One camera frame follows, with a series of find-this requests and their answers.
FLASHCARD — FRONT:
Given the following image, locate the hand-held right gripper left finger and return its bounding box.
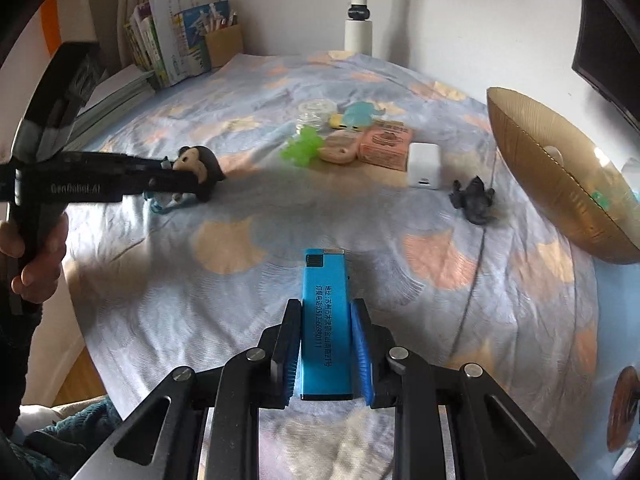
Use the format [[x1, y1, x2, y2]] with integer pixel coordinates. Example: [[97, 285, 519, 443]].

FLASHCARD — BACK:
[[70, 298, 304, 480]]

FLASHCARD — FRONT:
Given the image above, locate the bundle of pens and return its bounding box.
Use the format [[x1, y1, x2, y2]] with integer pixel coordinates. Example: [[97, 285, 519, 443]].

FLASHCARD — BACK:
[[202, 2, 240, 36]]

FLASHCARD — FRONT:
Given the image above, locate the printed leaf pattern cloth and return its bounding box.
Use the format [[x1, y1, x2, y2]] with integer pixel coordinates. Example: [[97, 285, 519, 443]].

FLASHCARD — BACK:
[[64, 50, 602, 480]]

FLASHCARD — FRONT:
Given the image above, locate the brown round disc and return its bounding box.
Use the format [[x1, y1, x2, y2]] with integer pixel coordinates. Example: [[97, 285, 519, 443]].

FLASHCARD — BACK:
[[606, 365, 640, 454]]

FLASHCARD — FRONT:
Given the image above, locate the black dragon toy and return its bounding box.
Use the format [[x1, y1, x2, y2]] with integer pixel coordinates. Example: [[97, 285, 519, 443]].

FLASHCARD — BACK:
[[448, 175, 497, 225]]

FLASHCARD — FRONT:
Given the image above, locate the blue rectangular lighter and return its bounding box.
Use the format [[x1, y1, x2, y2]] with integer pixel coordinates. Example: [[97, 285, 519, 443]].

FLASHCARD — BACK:
[[300, 248, 357, 401]]

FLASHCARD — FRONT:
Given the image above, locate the black monitor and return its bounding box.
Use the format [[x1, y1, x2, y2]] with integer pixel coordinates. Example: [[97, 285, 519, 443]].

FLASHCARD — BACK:
[[571, 0, 640, 132]]

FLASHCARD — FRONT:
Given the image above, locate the person's left hand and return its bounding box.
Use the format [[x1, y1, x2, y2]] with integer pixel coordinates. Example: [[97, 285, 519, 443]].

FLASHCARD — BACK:
[[0, 211, 69, 304]]

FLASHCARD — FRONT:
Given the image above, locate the white charger block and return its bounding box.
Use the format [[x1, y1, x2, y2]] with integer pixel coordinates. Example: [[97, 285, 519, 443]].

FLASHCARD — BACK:
[[405, 142, 444, 190]]

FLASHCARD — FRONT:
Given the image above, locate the white pole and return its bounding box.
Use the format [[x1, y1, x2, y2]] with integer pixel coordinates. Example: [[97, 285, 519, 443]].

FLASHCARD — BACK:
[[343, 0, 375, 54]]

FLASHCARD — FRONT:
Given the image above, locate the cardboard pen holder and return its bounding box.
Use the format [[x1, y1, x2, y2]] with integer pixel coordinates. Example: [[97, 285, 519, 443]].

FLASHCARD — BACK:
[[203, 23, 245, 69]]

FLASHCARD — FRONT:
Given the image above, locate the teal fleece clothing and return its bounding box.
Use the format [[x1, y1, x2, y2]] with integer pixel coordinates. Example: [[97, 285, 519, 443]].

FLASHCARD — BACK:
[[19, 394, 127, 480]]

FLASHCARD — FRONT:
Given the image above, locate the clear round container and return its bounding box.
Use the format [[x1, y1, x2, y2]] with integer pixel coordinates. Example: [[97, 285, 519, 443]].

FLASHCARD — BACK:
[[294, 99, 337, 134]]

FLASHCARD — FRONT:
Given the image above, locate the dark brown monkey toy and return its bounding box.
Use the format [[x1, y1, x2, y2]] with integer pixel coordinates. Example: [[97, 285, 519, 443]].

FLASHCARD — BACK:
[[142, 144, 227, 214]]

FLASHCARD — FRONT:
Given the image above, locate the blue illustrated booklet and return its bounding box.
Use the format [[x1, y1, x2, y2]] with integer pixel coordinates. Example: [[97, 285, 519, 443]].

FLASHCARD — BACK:
[[171, 2, 232, 79]]

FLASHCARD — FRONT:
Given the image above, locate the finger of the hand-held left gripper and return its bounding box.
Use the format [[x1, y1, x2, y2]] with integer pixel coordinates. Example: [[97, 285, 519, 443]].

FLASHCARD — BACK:
[[119, 153, 176, 174], [142, 170, 202, 197]]

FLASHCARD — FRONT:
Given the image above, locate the stack of flat magazines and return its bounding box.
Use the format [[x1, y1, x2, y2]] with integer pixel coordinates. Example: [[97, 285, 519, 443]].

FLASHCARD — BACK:
[[64, 64, 157, 147]]

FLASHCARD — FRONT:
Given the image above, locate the teal whale toy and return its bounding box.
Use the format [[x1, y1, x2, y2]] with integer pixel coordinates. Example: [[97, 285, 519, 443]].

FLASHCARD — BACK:
[[342, 101, 387, 129]]

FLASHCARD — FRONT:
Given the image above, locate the row of upright books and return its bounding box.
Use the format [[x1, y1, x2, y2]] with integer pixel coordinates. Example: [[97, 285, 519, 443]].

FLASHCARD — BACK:
[[123, 2, 169, 89]]

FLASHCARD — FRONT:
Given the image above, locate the green translucent toy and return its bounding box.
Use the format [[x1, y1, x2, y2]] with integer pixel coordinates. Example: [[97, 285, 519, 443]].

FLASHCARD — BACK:
[[279, 126, 324, 167]]

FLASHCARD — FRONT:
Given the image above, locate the beige oval object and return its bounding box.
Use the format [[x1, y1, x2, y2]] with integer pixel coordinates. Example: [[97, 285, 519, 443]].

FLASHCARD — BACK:
[[317, 132, 362, 165]]

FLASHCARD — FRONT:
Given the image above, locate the person's left forearm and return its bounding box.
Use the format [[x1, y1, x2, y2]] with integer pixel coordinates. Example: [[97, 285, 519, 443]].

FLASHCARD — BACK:
[[0, 258, 45, 443]]

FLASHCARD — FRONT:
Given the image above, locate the yellow small case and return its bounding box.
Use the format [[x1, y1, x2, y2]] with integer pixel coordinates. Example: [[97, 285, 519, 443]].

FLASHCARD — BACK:
[[327, 113, 362, 132]]

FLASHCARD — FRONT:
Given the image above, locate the pink cardboard box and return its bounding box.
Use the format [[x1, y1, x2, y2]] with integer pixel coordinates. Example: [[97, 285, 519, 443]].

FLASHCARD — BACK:
[[357, 124, 415, 172]]

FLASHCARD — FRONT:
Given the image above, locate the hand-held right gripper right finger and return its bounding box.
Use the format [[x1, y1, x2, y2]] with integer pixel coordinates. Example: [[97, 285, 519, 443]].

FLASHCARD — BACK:
[[349, 298, 581, 480]]

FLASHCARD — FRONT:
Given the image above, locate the golden ribbed bowl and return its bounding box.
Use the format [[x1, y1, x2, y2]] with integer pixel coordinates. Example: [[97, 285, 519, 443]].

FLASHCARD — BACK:
[[486, 86, 640, 265]]

